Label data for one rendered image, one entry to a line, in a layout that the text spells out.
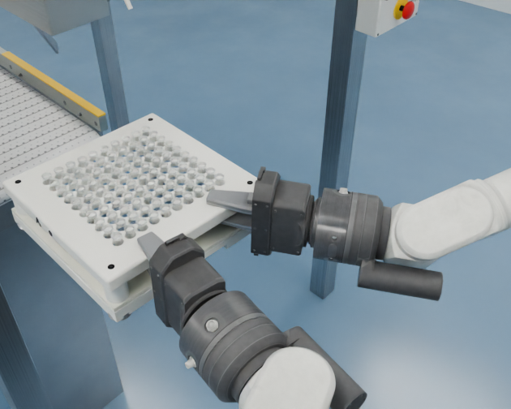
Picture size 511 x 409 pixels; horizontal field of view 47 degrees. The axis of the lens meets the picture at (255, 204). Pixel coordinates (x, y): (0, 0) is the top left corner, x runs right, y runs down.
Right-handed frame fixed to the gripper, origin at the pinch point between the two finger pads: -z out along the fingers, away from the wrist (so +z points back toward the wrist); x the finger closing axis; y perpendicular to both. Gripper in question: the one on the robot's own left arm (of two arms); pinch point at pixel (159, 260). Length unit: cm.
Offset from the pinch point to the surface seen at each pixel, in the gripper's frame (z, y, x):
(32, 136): -49, 3, 13
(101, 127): -42.3, 12.9, 10.8
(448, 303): -13, 109, 104
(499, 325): 3, 115, 104
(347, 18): -46, 77, 9
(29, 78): -66, 9, 11
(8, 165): -43.6, -3.9, 12.5
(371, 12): -40, 77, 5
